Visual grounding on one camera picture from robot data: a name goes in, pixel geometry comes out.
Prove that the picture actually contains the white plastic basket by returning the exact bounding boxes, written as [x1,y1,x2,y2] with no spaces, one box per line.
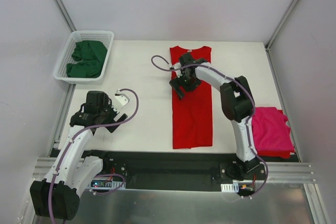
[53,30,114,84]

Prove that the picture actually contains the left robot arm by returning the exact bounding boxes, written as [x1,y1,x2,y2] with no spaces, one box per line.
[29,91,129,223]

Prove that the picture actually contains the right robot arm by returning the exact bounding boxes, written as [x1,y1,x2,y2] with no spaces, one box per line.
[169,52,260,181]

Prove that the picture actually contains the green t shirt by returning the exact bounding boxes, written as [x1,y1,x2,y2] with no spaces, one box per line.
[66,40,108,78]

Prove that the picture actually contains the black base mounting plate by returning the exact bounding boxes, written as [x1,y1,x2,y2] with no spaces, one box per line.
[78,150,267,190]

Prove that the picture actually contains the folded pink t shirt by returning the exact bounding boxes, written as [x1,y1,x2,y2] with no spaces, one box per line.
[251,106,295,154]

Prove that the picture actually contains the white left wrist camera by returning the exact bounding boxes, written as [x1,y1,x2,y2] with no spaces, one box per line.
[113,90,130,113]

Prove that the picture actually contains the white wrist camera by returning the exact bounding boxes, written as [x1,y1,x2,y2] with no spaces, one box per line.
[169,62,181,71]
[113,90,130,113]

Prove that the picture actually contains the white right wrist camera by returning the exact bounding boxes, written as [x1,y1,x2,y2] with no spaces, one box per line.
[169,62,181,71]

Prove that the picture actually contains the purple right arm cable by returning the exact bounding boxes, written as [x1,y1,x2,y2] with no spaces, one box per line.
[151,55,269,204]

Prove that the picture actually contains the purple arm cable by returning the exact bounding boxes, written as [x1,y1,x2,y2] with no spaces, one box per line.
[41,88,140,223]
[151,55,269,204]

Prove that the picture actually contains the left white cable duct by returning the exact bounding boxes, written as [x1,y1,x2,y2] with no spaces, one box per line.
[86,178,126,190]

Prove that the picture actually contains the white cable duct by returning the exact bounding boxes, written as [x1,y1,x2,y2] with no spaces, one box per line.
[220,183,239,193]
[86,178,126,190]

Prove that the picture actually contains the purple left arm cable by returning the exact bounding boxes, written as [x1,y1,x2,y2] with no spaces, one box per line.
[41,88,140,223]

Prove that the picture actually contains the right aluminium frame post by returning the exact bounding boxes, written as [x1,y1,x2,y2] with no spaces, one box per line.
[265,0,300,51]

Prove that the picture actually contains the right white cable duct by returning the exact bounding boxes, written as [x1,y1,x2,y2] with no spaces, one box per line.
[220,183,239,193]

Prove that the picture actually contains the aluminium front rail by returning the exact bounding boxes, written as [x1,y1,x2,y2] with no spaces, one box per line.
[34,140,316,183]

